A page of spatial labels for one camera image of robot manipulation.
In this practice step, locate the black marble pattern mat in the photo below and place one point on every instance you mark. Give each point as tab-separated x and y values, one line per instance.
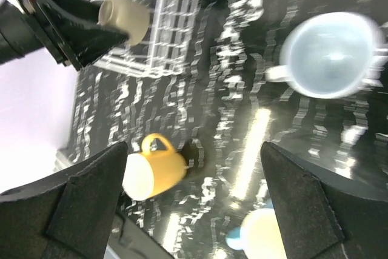
220	109

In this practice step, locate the light blue cup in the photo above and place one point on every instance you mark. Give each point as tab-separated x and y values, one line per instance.
258	236

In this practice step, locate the yellow cup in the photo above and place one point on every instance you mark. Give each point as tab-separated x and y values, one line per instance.
155	169

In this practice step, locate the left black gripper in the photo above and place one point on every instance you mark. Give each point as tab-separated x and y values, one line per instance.
73	36

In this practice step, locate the white grey mug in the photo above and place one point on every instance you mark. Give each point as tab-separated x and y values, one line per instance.
332	55

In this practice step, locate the beige small mug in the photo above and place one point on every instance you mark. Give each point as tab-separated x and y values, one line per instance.
128	16

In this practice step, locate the white wire dish rack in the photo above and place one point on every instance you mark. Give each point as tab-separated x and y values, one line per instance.
157	22

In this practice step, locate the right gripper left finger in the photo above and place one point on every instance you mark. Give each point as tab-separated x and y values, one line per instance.
68	214

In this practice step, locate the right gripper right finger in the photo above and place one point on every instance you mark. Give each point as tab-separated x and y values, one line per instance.
322	214

